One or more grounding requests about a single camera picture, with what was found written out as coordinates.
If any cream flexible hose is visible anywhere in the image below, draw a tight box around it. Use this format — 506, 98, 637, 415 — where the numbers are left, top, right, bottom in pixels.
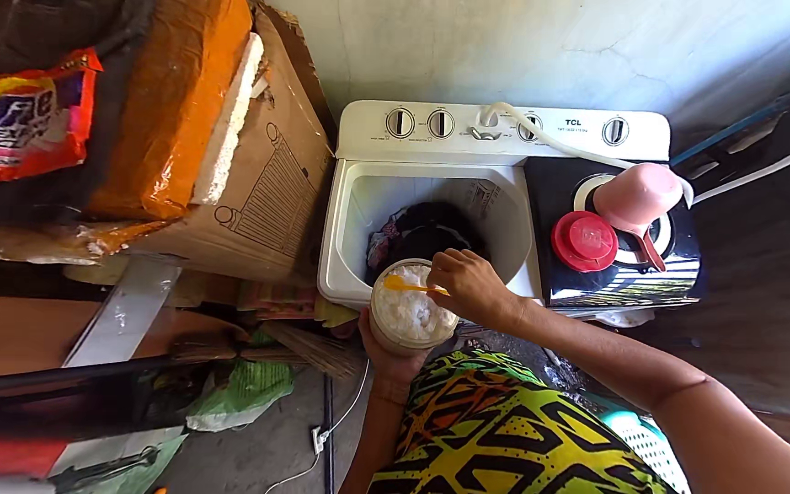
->
483, 102, 695, 209

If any person's left forearm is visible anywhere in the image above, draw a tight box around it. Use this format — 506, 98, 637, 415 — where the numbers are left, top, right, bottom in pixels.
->
337, 376, 411, 494

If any red detergent packet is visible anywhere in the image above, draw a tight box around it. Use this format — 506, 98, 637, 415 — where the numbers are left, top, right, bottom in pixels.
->
0, 47, 104, 184

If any person's body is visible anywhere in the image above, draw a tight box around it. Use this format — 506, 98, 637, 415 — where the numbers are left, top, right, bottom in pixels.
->
367, 348, 678, 494

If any white styrofoam piece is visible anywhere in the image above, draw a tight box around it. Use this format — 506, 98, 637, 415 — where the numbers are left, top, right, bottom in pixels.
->
191, 32, 265, 206

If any pink plastic dipper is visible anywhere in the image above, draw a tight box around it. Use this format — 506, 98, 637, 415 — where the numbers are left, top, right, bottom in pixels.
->
593, 162, 684, 273

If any pink and yellow striped cloth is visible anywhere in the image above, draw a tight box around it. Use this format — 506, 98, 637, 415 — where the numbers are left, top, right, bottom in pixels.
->
237, 280, 359, 329

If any yellow-orange plastic spoon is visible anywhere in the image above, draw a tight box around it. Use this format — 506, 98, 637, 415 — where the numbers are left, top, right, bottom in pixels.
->
383, 274, 451, 297

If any white and black washing machine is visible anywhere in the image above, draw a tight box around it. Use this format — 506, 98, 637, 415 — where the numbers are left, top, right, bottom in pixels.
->
317, 100, 702, 320

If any blue hose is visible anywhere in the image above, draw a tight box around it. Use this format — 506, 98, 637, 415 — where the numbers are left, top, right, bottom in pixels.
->
669, 102, 790, 167

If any pile of dark clothes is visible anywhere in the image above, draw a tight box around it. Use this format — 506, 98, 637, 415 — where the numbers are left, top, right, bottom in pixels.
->
366, 201, 488, 288

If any green plastic bag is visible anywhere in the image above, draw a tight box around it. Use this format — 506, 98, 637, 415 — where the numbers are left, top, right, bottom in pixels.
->
186, 357, 295, 433

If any grey flat board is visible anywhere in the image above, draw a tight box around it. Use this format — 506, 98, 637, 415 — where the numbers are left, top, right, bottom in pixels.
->
62, 254, 182, 369

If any person's right forearm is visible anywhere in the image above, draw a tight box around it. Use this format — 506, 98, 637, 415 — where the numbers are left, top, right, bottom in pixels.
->
513, 298, 790, 494

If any person's left hand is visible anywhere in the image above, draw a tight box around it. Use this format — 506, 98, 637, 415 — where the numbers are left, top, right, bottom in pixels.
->
358, 306, 432, 387

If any person's right hand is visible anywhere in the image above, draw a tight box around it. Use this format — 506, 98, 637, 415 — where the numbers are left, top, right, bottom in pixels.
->
427, 248, 526, 333

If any turquoise and white plastic basket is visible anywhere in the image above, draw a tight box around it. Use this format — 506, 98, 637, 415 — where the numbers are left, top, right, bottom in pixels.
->
598, 410, 691, 494

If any black plastic bag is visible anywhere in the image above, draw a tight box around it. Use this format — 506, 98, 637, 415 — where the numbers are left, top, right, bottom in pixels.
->
0, 0, 157, 227

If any white thin hose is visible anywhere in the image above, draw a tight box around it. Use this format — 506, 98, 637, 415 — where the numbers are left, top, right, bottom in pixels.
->
693, 121, 790, 206

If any brown cardboard box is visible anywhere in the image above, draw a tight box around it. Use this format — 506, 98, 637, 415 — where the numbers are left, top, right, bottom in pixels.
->
128, 3, 337, 285

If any orange taped box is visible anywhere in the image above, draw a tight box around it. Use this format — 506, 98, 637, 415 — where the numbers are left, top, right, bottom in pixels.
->
86, 0, 255, 222

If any red round lid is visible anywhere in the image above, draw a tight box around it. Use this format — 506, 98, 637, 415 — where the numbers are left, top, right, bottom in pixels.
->
550, 210, 619, 273

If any white socket with cable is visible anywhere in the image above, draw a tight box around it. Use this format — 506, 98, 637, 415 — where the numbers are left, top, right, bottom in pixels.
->
264, 359, 371, 494

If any round white plastic jar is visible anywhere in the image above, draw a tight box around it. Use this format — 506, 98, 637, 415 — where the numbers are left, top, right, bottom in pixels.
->
370, 258, 459, 357

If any white powder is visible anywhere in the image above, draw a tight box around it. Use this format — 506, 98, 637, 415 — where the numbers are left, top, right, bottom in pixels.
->
376, 265, 458, 341

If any brown stick broom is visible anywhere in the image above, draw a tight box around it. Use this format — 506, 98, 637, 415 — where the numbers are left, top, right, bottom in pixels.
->
172, 320, 362, 381

